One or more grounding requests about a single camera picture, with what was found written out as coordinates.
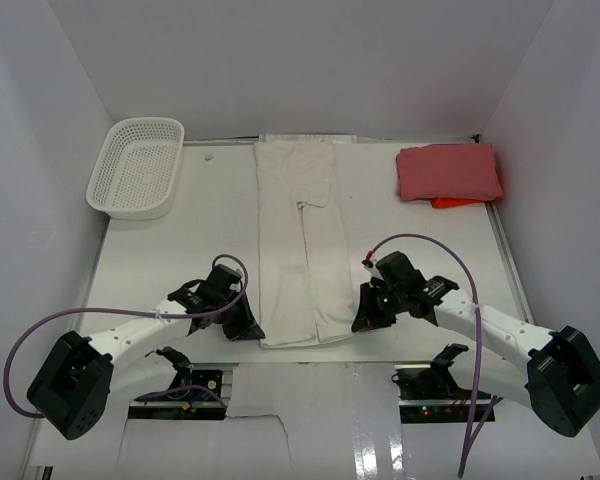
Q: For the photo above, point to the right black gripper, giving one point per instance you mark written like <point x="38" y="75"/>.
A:
<point x="367" y="317"/>

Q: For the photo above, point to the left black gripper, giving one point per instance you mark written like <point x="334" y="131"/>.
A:
<point x="246" y="327"/>

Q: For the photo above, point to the white t shirt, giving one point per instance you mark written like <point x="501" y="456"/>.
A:
<point x="305" y="286"/>

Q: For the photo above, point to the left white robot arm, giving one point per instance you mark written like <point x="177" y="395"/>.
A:
<point x="137" y="360"/>

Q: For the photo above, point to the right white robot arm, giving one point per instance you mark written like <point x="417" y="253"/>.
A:
<point x="556" y="374"/>

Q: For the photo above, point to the folded orange t shirt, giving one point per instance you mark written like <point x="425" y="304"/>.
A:
<point x="447" y="203"/>

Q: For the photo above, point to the folded red t shirt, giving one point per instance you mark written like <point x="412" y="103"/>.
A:
<point x="462" y="171"/>

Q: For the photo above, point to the white plastic basket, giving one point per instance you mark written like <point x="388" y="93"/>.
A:
<point x="137" y="169"/>

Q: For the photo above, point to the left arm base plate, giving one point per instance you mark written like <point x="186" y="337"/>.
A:
<point x="199" y="404"/>

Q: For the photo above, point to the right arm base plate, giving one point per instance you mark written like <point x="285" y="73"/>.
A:
<point x="427" y="392"/>

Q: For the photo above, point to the aluminium frame rail left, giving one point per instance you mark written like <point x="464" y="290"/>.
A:
<point x="28" y="470"/>

